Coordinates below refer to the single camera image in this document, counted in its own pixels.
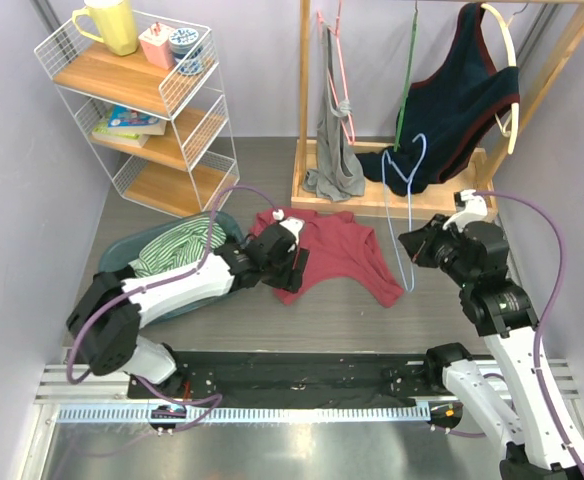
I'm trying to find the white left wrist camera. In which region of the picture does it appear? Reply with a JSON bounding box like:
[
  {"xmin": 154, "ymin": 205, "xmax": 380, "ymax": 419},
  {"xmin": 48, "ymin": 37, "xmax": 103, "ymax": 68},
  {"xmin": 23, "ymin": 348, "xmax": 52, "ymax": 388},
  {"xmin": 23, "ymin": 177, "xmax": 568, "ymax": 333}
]
[{"xmin": 272, "ymin": 208, "xmax": 305, "ymax": 251}]

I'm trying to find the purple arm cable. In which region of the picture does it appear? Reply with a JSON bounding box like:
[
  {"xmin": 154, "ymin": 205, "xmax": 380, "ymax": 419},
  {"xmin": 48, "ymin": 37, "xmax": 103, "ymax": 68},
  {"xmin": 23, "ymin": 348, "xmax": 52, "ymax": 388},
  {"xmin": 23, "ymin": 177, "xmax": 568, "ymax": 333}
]
[
  {"xmin": 429, "ymin": 191, "xmax": 584, "ymax": 480},
  {"xmin": 65, "ymin": 184, "xmax": 286, "ymax": 434}
]

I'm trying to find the yellow mug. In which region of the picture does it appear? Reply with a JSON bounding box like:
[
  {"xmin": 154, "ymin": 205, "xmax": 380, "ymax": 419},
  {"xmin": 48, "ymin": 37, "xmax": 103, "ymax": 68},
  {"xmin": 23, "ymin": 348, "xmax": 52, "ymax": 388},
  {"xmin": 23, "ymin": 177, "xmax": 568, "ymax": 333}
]
[{"xmin": 71, "ymin": 0, "xmax": 139, "ymax": 56}]

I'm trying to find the navy tank top red trim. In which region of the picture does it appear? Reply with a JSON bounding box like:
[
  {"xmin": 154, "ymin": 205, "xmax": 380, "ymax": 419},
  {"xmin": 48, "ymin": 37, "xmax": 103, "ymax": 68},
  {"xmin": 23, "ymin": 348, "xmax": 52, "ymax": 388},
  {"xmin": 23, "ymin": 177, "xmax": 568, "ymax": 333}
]
[{"xmin": 357, "ymin": 3, "xmax": 520, "ymax": 197}]

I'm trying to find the pink small box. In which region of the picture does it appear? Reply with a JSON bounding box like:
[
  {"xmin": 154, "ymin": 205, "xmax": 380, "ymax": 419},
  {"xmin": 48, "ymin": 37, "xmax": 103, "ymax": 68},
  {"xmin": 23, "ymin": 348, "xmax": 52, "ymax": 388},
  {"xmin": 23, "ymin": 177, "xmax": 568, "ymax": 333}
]
[{"xmin": 138, "ymin": 22, "xmax": 174, "ymax": 70}]

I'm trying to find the pink hanger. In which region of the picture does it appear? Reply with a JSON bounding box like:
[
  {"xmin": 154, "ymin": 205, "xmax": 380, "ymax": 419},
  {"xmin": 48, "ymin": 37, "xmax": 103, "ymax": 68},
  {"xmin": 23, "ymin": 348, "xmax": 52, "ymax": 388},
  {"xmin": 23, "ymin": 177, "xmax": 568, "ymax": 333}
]
[{"xmin": 316, "ymin": 0, "xmax": 356, "ymax": 146}]

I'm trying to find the green hanger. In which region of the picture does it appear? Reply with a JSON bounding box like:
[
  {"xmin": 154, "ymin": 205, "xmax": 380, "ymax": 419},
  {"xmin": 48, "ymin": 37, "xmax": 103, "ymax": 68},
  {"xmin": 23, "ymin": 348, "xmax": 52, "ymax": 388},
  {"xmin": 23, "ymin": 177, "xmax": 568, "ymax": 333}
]
[{"xmin": 393, "ymin": 0, "xmax": 419, "ymax": 152}]

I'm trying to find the grey tank top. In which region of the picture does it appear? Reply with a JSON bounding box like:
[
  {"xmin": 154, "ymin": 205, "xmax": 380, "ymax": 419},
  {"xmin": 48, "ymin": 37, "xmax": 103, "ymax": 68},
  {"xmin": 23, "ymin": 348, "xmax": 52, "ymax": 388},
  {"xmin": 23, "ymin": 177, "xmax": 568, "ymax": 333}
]
[{"xmin": 302, "ymin": 32, "xmax": 365, "ymax": 202}]

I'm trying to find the slotted aluminium cable rail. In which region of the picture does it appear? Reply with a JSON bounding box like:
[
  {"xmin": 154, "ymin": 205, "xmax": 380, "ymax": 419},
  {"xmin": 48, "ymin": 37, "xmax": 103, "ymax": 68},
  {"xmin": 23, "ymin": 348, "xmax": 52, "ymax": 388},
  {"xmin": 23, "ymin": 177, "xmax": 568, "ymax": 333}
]
[{"xmin": 56, "ymin": 402, "xmax": 431, "ymax": 424}]

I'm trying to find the green cover book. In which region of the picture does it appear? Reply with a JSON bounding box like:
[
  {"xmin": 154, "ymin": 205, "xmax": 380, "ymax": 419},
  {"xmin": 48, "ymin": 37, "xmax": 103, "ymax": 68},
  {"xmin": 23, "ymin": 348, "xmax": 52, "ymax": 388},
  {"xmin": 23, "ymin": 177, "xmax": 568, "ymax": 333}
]
[{"xmin": 91, "ymin": 117, "xmax": 149, "ymax": 148}]

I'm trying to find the wooden clothes rack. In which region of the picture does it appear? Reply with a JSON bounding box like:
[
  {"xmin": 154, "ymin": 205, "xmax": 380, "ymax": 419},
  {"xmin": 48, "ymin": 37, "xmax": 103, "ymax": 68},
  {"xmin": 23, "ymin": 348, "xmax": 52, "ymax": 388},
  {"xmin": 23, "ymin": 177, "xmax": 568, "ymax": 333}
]
[{"xmin": 290, "ymin": 0, "xmax": 584, "ymax": 225}]

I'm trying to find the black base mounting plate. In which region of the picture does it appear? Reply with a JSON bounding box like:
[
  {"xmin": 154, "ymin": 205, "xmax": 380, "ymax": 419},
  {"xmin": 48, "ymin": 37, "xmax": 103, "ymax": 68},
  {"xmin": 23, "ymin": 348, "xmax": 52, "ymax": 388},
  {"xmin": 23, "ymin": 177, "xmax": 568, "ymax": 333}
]
[{"xmin": 126, "ymin": 350, "xmax": 483, "ymax": 409}]

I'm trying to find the blue white patterned cup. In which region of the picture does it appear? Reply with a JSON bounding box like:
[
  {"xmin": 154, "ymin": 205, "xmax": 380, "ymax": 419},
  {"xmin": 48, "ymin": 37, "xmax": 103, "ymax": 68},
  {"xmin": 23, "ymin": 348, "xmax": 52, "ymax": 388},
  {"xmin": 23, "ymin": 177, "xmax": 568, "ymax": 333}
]
[{"xmin": 168, "ymin": 27, "xmax": 203, "ymax": 76}]

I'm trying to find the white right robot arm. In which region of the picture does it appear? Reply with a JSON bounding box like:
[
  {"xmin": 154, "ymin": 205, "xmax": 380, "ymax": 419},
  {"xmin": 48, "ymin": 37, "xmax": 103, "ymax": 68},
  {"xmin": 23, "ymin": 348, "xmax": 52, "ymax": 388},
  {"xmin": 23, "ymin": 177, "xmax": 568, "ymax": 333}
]
[{"xmin": 398, "ymin": 214, "xmax": 584, "ymax": 479}]

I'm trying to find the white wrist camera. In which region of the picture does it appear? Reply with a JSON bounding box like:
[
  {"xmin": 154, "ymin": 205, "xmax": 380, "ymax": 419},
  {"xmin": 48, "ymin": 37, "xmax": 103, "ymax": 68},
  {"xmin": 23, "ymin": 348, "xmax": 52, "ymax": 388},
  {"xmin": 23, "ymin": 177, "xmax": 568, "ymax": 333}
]
[
  {"xmin": 443, "ymin": 189, "xmax": 488, "ymax": 232},
  {"xmin": 272, "ymin": 208, "xmax": 305, "ymax": 251}
]

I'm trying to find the light blue hanger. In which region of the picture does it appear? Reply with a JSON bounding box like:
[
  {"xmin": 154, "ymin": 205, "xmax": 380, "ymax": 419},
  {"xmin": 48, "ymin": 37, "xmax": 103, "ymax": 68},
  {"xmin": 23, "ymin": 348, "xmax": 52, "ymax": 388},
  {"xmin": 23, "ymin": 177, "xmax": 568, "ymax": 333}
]
[{"xmin": 381, "ymin": 133, "xmax": 428, "ymax": 293}]

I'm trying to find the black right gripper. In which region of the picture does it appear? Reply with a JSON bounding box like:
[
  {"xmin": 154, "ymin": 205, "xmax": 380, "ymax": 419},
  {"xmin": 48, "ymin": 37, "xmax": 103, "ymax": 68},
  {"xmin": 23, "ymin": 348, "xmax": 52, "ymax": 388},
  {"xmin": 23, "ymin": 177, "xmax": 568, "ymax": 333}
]
[{"xmin": 400, "ymin": 214, "xmax": 476, "ymax": 288}]

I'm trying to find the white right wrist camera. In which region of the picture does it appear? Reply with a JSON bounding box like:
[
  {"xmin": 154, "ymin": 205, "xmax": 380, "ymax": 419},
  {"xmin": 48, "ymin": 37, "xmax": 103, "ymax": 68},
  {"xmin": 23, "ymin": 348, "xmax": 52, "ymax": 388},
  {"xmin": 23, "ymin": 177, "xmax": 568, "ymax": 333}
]
[{"xmin": 443, "ymin": 189, "xmax": 488, "ymax": 232}]

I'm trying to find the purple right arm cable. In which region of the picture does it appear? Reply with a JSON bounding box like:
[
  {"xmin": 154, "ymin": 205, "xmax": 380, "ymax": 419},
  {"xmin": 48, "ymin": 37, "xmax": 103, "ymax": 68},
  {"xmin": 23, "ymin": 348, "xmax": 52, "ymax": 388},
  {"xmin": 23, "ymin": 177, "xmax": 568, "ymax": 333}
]
[{"xmin": 429, "ymin": 191, "xmax": 584, "ymax": 480}]

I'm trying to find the white wire wooden shelf rack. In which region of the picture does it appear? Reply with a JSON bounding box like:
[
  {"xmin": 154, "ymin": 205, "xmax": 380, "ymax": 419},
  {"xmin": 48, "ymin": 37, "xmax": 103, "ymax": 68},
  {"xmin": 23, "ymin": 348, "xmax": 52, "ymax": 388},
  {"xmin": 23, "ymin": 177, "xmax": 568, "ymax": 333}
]
[{"xmin": 34, "ymin": 11, "xmax": 240, "ymax": 217}]

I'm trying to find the teal plastic laundry basin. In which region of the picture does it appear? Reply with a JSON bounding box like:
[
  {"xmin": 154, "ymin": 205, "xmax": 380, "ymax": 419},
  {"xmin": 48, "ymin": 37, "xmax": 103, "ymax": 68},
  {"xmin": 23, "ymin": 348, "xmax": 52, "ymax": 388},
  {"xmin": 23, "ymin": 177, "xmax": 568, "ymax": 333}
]
[{"xmin": 97, "ymin": 209, "xmax": 253, "ymax": 326}]

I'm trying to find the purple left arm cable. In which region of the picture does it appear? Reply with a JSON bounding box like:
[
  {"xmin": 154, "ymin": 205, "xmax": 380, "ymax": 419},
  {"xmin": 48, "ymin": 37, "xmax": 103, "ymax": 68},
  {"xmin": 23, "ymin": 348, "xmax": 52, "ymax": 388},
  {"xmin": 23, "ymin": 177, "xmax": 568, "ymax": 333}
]
[{"xmin": 65, "ymin": 184, "xmax": 286, "ymax": 434}]

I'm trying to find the green striped shirt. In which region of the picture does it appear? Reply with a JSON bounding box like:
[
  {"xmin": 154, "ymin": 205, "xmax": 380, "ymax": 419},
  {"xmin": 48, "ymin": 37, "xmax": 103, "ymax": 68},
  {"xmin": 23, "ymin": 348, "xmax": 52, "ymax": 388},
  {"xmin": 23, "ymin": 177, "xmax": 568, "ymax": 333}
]
[{"xmin": 129, "ymin": 216, "xmax": 227, "ymax": 277}]

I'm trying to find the cream white hanger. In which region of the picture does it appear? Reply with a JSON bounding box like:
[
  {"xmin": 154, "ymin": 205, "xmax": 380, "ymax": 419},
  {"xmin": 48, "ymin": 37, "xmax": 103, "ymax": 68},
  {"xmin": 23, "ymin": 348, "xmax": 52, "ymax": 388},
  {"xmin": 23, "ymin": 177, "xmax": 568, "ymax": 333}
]
[{"xmin": 481, "ymin": 3, "xmax": 520, "ymax": 155}]

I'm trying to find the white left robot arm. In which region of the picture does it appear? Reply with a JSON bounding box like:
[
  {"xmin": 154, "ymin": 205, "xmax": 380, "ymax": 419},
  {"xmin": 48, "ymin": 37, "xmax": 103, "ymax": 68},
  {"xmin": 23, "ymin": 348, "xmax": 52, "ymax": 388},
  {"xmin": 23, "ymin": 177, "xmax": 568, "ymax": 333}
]
[{"xmin": 66, "ymin": 217, "xmax": 309, "ymax": 399}]

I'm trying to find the blue cover book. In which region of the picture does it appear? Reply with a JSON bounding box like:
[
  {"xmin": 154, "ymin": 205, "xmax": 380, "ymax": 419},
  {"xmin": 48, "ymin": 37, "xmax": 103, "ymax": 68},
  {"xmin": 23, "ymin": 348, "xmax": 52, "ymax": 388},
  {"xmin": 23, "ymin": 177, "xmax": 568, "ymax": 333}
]
[{"xmin": 108, "ymin": 105, "xmax": 166, "ymax": 136}]

